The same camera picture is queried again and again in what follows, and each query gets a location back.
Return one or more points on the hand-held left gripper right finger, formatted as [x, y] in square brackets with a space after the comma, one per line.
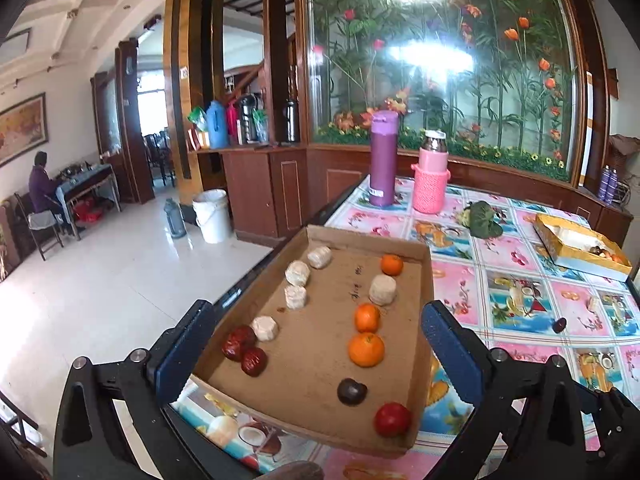
[450, 355]

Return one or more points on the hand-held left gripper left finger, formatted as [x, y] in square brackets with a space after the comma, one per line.
[185, 355]

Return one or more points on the round beige cake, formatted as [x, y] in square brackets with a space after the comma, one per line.
[382, 290]
[295, 297]
[319, 257]
[297, 273]
[264, 328]

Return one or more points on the small orange mandarin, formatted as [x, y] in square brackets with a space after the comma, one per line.
[366, 349]
[618, 259]
[391, 264]
[367, 318]

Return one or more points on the small red fruit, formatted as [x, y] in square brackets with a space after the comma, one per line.
[392, 419]

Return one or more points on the dark purple plum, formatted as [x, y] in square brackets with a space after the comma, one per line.
[351, 392]

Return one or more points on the brown cardboard box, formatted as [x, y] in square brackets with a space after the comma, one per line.
[320, 355]

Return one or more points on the dark brown chestnut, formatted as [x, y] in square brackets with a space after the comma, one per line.
[559, 325]
[595, 249]

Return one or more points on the grey thermos jug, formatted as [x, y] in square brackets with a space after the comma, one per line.
[175, 220]

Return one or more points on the green leafy vegetable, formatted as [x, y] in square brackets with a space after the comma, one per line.
[482, 220]

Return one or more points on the white plastic bucket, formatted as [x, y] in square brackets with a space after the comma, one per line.
[212, 217]

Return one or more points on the yellow cardboard box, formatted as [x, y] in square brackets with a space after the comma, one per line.
[565, 255]

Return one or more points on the red bags under desk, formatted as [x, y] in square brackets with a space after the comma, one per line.
[92, 210]

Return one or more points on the pink bottle with knit sleeve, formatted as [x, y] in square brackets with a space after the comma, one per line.
[430, 180]

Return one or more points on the wooden cabinet counter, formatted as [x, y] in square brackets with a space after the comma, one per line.
[280, 190]

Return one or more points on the dark wooden desk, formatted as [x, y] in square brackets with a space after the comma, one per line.
[85, 182]

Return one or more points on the dark dining chairs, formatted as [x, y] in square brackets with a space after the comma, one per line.
[160, 152]

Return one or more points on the purple thermos bottle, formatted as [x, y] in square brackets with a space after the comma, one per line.
[383, 160]

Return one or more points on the small orange carton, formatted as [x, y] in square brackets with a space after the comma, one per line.
[201, 139]

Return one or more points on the purple spray bottle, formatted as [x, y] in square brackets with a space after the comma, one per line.
[616, 186]
[605, 185]

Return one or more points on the blue thermos jug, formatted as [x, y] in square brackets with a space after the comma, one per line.
[216, 125]

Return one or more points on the green plastic bag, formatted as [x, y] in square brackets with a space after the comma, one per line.
[197, 117]

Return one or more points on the red thermos jug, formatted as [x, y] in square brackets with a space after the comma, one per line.
[232, 121]

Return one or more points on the cup with green leaves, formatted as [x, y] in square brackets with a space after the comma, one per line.
[261, 125]

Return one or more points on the black and steel kettle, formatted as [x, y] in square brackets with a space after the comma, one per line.
[246, 119]

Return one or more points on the black steel thermos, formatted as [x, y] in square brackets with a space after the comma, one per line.
[291, 121]

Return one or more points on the wicker basket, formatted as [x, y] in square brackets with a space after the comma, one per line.
[625, 152]

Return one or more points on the wooden pillar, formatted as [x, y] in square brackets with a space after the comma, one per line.
[192, 75]

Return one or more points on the decorative flower glass panel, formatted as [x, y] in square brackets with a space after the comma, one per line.
[440, 60]

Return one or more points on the metal frame chair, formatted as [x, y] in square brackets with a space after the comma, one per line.
[42, 225]

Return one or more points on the framed wall painting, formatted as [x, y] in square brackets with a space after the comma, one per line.
[22, 127]

